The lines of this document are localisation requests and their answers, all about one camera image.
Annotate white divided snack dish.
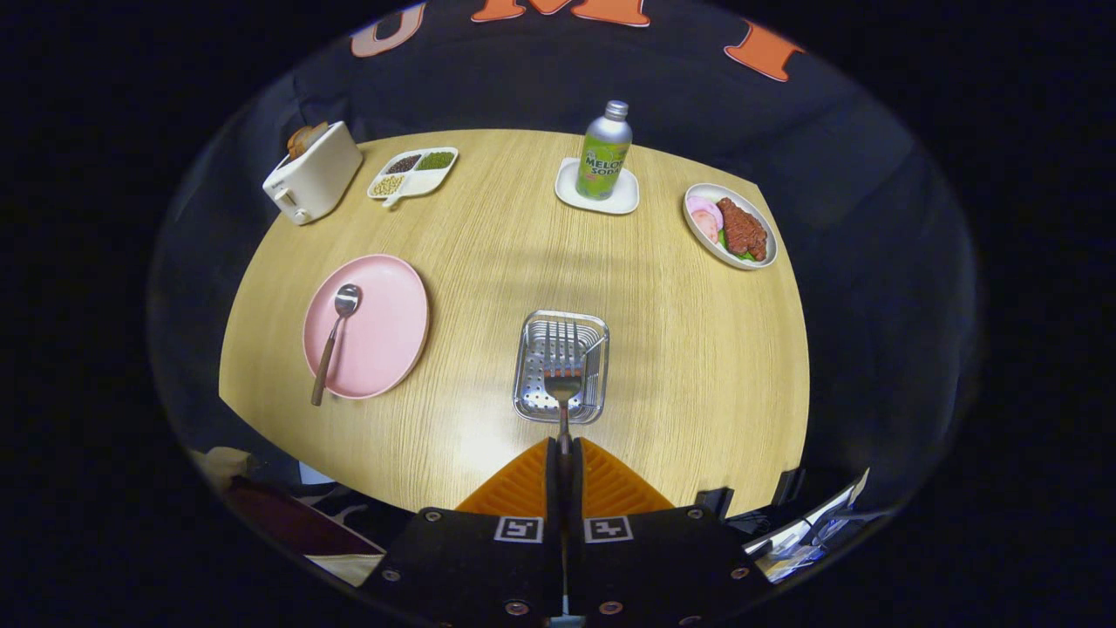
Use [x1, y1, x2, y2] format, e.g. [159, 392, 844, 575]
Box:
[367, 147, 459, 208]

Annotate pink round plate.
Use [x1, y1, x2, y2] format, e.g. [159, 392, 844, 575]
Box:
[303, 254, 431, 400]

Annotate red-brown meat piece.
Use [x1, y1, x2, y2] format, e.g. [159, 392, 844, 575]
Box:
[717, 197, 769, 261]

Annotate white bowl with food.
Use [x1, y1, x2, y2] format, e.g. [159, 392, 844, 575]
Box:
[683, 182, 779, 271]

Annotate green soda bottle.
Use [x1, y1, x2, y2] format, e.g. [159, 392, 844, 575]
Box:
[575, 100, 634, 201]

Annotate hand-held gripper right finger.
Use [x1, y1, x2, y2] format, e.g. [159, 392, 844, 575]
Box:
[567, 437, 772, 625]

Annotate metal fork with wooden handle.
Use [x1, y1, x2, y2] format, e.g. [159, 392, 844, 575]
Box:
[544, 321, 583, 454]

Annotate pink ham slices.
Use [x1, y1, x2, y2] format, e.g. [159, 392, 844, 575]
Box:
[687, 195, 725, 243]

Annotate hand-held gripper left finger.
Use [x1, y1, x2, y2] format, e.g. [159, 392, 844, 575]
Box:
[362, 437, 563, 625]

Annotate pale cloth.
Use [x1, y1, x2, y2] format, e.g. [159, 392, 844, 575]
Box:
[192, 447, 255, 491]

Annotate white toaster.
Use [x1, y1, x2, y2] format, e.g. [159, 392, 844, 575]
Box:
[262, 121, 364, 226]

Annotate metal wire cutlery basket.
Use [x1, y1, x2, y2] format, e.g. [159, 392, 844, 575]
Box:
[513, 310, 610, 425]

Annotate dark red cloth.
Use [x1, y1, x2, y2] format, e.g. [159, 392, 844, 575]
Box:
[228, 475, 384, 559]

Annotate black backdrop cloth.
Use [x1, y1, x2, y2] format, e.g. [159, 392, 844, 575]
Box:
[148, 0, 986, 524]

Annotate metal spoon with wooden handle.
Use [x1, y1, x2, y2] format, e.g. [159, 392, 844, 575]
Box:
[310, 283, 363, 407]

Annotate white square coaster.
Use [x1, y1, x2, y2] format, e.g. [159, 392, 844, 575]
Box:
[555, 157, 641, 215]

